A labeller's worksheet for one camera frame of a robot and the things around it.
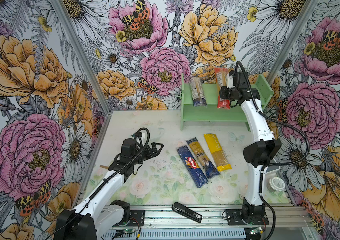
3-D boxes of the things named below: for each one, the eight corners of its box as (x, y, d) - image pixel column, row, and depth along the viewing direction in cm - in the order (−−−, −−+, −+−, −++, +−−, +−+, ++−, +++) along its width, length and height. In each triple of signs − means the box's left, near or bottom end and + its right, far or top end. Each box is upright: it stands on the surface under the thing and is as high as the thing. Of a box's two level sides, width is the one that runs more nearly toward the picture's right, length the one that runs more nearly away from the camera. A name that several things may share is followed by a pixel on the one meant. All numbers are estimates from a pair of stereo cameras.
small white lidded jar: (266, 194, 84) (273, 189, 78) (262, 181, 88) (268, 176, 82) (279, 194, 84) (287, 189, 78) (274, 181, 88) (281, 176, 82)
